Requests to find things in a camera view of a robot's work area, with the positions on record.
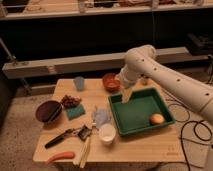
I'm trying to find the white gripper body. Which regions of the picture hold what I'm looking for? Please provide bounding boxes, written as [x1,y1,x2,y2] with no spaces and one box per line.
[118,67,140,88]

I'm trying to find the yellow gripper fingers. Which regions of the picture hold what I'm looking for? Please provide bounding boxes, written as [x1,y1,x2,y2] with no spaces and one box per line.
[122,87,132,103]

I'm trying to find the light blue towel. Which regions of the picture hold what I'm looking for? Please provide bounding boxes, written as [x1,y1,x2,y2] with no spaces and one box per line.
[92,107,111,129]

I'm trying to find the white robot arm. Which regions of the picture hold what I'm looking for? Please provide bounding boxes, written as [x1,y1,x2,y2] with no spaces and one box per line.
[118,45,213,125]

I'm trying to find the red bowl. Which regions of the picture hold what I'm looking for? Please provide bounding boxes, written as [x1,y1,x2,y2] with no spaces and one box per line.
[102,73,120,92]

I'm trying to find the dark maroon bowl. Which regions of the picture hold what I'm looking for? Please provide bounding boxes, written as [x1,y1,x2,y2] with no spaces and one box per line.
[35,100,62,123]

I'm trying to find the small object behind tray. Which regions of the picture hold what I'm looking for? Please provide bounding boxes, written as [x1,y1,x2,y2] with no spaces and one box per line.
[140,76,149,85]

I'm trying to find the green plastic tray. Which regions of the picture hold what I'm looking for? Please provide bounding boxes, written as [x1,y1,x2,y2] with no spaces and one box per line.
[108,87,175,136]

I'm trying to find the yellow orange fruit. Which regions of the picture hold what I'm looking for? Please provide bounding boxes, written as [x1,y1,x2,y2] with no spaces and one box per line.
[149,113,165,125]

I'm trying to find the white cup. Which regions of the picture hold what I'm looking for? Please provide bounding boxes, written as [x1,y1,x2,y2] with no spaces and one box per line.
[98,124,116,145]

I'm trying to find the blue translucent cup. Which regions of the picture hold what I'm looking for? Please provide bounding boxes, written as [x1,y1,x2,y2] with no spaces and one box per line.
[74,76,84,91]

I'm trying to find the green sponge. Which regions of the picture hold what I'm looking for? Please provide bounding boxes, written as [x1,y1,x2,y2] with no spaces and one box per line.
[66,104,85,120]

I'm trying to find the black metal spatula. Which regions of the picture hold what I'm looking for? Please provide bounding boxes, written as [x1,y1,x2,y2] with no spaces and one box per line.
[78,125,92,141]

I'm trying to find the brown grape bunch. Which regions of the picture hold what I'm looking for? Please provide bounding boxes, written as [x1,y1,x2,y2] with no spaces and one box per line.
[61,95,81,108]

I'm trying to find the orange carrot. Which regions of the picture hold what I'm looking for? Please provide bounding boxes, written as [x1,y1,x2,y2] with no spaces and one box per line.
[45,151,75,164]

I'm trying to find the wooden beam rail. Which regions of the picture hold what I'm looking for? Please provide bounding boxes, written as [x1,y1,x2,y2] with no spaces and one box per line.
[1,46,190,80]

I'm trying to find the black handled knife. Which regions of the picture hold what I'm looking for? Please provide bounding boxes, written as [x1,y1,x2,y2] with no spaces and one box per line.
[44,129,74,149]

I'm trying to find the black cables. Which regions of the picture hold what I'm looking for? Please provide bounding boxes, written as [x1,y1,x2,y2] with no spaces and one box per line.
[165,89,213,171]

